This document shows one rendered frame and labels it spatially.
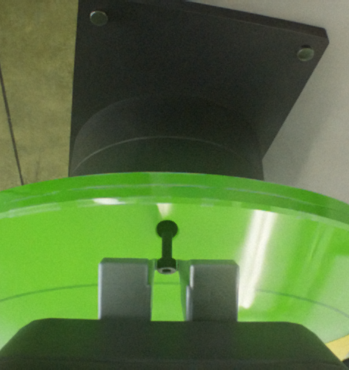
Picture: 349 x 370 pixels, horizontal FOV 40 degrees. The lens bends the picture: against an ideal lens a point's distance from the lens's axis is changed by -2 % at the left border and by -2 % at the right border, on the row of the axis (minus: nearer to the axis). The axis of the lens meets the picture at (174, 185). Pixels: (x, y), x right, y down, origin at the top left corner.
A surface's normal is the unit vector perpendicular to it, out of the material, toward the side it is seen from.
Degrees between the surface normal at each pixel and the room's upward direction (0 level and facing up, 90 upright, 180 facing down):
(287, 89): 0
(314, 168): 0
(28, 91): 0
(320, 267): 24
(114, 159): 90
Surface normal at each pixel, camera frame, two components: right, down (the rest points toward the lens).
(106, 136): -0.56, -0.47
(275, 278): 0.15, 0.56
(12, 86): 0.00, 0.83
